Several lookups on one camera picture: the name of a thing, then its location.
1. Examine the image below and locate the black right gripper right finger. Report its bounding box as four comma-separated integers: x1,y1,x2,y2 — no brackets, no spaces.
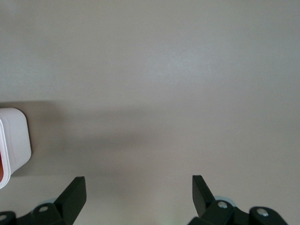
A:
187,175,288,225

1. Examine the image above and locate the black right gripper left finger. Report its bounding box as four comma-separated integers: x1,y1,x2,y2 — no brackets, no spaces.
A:
0,177,87,225

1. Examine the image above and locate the white plastic container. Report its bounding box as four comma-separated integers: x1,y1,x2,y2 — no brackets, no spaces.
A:
0,107,32,190

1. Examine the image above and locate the brown table mat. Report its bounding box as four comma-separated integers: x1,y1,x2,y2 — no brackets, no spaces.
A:
0,0,300,225

